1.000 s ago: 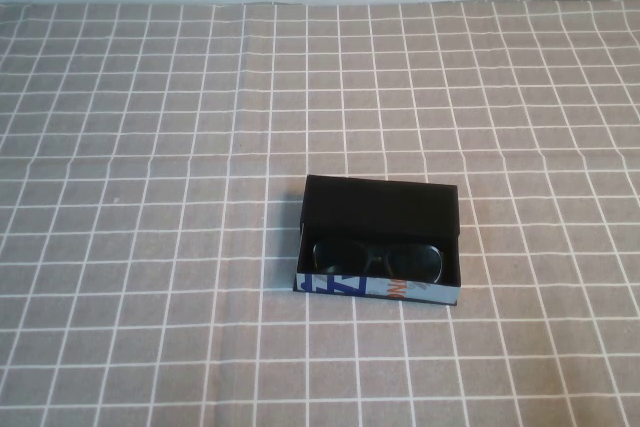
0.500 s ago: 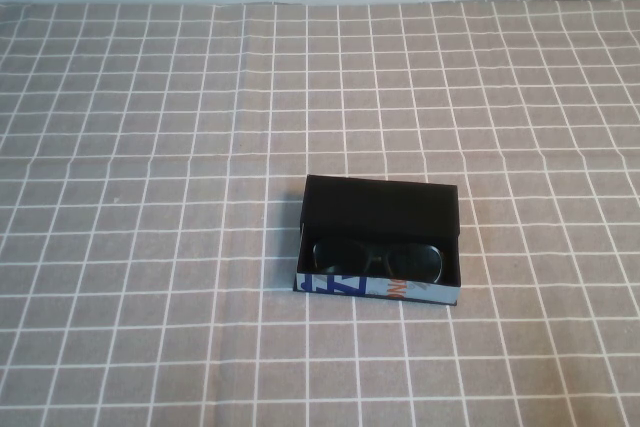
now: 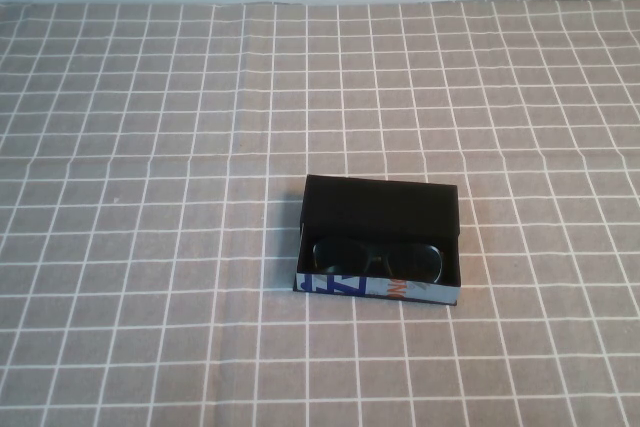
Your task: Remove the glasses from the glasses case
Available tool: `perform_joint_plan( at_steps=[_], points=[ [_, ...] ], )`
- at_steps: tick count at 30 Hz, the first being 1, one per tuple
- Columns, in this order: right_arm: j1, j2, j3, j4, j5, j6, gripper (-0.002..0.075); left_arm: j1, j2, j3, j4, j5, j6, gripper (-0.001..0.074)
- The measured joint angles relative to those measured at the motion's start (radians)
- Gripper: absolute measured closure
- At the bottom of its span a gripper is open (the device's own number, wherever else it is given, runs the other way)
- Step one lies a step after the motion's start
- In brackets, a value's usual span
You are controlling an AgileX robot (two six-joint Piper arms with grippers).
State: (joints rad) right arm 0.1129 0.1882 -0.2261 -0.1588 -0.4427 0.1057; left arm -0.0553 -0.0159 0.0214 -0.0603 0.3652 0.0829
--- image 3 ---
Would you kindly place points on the black sunglasses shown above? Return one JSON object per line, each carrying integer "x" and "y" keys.
{"x": 335, "y": 257}

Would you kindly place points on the grey white-checked tablecloth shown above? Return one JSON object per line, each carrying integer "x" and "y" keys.
{"x": 150, "y": 197}

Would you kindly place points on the black printed glasses case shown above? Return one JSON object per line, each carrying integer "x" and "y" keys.
{"x": 380, "y": 207}

